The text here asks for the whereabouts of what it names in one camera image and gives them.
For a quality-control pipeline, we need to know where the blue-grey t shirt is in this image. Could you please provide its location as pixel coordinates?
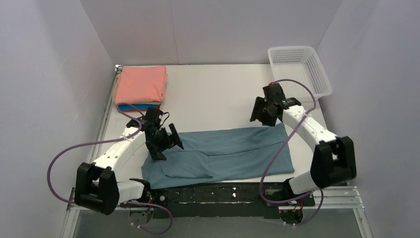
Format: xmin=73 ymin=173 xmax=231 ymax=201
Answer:
xmin=142 ymin=123 xmax=288 ymax=189

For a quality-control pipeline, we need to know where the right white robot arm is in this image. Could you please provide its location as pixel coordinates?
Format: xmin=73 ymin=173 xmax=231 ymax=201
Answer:
xmin=250 ymin=81 xmax=357 ymax=204

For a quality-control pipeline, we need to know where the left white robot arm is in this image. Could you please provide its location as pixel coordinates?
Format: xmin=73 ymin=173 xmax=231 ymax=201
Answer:
xmin=74 ymin=108 xmax=183 ymax=215

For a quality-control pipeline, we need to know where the orange folded t shirt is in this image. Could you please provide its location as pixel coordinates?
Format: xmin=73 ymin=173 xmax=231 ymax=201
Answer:
xmin=118 ymin=106 xmax=161 ymax=114

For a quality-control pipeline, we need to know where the white plastic basket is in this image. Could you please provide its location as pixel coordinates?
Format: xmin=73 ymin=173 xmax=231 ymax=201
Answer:
xmin=267 ymin=46 xmax=332 ymax=100

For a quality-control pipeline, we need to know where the pink folded t shirt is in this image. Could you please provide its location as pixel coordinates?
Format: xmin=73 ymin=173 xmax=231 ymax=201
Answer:
xmin=116 ymin=65 xmax=168 ymax=103

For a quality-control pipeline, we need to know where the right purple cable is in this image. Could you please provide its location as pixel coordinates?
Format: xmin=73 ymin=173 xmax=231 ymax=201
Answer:
xmin=259 ymin=78 xmax=324 ymax=227

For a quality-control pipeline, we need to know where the purple cable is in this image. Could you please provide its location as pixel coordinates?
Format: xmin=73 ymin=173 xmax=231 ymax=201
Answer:
xmin=259 ymin=78 xmax=324 ymax=227
xmin=47 ymin=103 xmax=173 ymax=235

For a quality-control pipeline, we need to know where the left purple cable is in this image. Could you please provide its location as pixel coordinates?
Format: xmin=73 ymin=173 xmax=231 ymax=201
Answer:
xmin=47 ymin=103 xmax=173 ymax=235

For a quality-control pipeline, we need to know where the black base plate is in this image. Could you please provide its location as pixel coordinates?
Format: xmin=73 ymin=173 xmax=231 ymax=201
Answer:
xmin=146 ymin=182 xmax=315 ymax=222

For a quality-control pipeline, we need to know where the aluminium frame rail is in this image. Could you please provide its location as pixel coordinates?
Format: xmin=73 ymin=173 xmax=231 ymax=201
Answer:
xmin=62 ymin=64 xmax=371 ymax=238

